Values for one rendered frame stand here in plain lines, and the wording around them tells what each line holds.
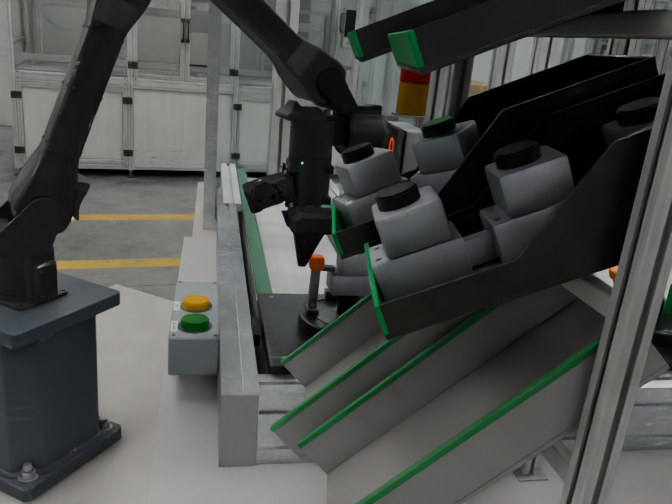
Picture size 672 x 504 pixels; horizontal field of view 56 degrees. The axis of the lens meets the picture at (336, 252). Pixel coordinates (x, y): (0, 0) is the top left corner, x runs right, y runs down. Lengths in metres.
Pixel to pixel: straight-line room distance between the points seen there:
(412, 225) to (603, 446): 0.18
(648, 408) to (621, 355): 0.59
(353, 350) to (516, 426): 0.30
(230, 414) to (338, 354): 0.16
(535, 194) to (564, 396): 0.13
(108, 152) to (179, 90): 0.86
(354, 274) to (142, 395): 0.35
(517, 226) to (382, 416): 0.22
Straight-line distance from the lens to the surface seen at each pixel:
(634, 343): 0.41
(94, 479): 0.82
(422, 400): 0.57
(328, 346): 0.70
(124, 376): 1.01
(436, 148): 0.56
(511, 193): 0.43
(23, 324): 0.72
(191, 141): 6.22
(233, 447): 0.80
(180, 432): 0.88
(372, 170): 0.57
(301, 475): 0.81
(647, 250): 0.38
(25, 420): 0.78
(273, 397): 0.77
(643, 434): 1.02
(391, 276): 0.43
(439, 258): 0.43
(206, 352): 0.91
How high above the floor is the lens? 1.36
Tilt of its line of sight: 18 degrees down
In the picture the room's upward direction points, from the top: 6 degrees clockwise
